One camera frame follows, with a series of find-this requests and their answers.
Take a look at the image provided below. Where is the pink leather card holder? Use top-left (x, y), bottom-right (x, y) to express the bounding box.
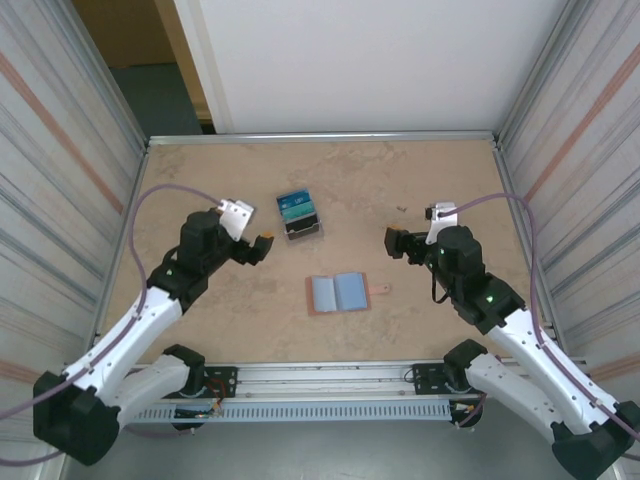
top-left (304, 271), bottom-right (392, 319)

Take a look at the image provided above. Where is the aluminium rail under arm bases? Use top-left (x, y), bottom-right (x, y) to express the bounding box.
top-left (54, 357), bottom-right (599, 401)

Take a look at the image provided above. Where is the teal card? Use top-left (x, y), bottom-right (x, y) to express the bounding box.
top-left (281, 202), bottom-right (317, 222)

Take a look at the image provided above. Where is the grey slotted cable duct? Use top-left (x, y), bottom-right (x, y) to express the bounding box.
top-left (73, 402), bottom-right (454, 424)

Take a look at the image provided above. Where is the aluminium frame post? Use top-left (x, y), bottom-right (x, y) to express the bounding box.
top-left (497, 0), bottom-right (611, 146)
top-left (62, 0), bottom-right (151, 149)

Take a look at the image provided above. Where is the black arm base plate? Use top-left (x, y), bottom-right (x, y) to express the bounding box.
top-left (410, 362), bottom-right (503, 397)
top-left (148, 366), bottom-right (239, 400)

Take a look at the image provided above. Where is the clear acrylic card stand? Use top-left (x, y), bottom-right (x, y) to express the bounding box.
top-left (275, 188), bottom-right (326, 242)

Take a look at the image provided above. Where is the brown wooden door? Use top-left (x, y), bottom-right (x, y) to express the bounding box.
top-left (74, 0), bottom-right (214, 134)

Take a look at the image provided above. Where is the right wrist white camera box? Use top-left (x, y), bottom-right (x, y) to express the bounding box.
top-left (423, 201), bottom-right (459, 246)

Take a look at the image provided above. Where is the grey metal panel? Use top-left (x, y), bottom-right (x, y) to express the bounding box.
top-left (59, 397), bottom-right (601, 480)

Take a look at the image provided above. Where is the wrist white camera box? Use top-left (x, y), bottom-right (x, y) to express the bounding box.
top-left (423, 201), bottom-right (459, 246)
top-left (217, 198), bottom-right (256, 242)

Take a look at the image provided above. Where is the white door frame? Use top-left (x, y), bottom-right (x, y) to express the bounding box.
top-left (172, 0), bottom-right (235, 135)

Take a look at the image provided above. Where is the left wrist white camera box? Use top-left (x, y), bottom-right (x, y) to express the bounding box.
top-left (217, 198), bottom-right (256, 242)

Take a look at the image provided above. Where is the aluminium rail below white wall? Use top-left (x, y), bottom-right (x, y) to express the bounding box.
top-left (146, 130), bottom-right (503, 149)

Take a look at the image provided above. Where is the aluminium side rail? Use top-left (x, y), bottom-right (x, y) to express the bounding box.
top-left (492, 142), bottom-right (569, 359)
top-left (89, 143), bottom-right (151, 364)

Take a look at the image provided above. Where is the blue card with white print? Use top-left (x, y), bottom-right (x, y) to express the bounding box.
top-left (277, 189), bottom-right (312, 208)

